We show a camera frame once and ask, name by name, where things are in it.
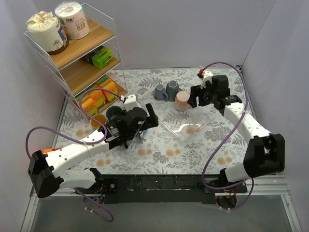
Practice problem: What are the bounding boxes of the blue butterfly mug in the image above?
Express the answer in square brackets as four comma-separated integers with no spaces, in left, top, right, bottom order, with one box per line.
[90,114,106,129]

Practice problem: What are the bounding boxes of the dark grey mug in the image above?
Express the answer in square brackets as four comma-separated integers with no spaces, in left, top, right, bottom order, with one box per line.
[106,106,122,121]

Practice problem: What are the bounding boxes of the floral table mat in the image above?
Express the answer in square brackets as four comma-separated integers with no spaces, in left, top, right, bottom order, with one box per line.
[59,68,247,174]

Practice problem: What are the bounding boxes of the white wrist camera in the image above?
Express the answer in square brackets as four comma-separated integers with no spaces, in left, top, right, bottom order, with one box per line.
[200,71,213,88]
[123,94,140,111]

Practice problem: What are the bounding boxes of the orange pink candy box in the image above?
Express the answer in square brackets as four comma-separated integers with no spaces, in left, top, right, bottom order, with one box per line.
[43,148,60,154]

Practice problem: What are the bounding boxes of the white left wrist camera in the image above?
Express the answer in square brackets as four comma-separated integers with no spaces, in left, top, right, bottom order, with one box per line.
[123,94,140,111]

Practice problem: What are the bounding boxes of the blue white mug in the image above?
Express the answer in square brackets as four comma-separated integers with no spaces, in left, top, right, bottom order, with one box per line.
[139,130,148,139]

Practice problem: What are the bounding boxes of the slate blue mug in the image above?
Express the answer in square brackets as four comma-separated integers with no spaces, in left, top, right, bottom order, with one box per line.
[154,84,169,101]

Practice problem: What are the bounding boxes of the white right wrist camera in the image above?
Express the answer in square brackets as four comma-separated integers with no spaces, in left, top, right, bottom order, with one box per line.
[200,71,213,88]

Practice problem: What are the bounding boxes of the green tissue box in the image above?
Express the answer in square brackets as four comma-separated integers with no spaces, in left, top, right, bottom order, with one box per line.
[82,45,113,69]

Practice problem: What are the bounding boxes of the clear acrylic tray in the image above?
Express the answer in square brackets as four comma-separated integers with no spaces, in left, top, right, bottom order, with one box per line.
[138,92,214,141]

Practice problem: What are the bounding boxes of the teal grey mug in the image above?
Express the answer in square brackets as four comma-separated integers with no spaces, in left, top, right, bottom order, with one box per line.
[166,80,182,102]

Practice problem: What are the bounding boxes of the white toilet paper pack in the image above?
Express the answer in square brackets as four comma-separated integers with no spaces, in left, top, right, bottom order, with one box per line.
[54,0,90,40]

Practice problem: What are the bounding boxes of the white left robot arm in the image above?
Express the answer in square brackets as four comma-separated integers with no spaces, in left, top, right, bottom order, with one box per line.
[28,103,158,198]

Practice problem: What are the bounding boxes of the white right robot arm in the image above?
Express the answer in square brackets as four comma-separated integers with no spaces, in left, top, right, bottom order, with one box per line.
[188,74,285,192]

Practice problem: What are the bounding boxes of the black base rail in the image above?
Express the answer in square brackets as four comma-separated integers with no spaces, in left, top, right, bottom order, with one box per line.
[74,173,248,205]

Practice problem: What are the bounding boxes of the white wire wooden shelf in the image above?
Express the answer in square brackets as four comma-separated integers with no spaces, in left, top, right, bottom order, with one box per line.
[25,3,127,106]

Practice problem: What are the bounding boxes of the peach pink mug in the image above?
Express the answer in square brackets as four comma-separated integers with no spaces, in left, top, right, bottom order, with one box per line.
[174,91,190,112]

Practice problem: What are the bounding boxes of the cream toilet paper roll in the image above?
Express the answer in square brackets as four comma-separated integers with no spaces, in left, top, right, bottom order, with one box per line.
[26,11,69,55]

